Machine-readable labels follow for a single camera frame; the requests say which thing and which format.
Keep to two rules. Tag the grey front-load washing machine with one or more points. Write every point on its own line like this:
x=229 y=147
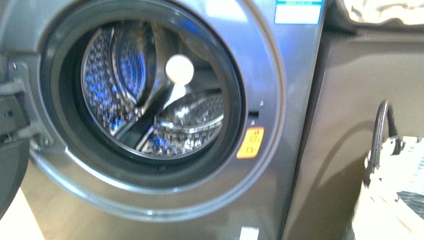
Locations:
x=80 y=186

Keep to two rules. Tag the washing machine door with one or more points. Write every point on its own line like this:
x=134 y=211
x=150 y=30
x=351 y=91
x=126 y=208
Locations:
x=14 y=150

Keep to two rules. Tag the orange warning sticker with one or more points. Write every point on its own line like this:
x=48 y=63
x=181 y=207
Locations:
x=251 y=143

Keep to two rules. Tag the stainless steel drum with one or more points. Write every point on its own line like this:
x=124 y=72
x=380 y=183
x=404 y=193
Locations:
x=152 y=90

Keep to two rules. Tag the white tape piece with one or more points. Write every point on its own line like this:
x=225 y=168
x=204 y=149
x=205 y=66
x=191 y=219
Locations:
x=249 y=233

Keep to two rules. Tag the white blue energy label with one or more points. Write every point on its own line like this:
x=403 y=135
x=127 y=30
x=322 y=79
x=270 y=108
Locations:
x=300 y=12

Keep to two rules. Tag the grey cabinet beside washer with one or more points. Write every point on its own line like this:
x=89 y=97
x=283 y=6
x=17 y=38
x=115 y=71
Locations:
x=354 y=73

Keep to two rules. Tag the white woven laundry basket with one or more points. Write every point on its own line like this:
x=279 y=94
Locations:
x=391 y=206

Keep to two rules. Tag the patterned cloth on cabinet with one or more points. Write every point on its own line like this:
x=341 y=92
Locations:
x=378 y=12

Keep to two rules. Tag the dark wrapped basket handle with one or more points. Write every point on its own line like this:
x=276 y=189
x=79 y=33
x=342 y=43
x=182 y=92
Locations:
x=385 y=112

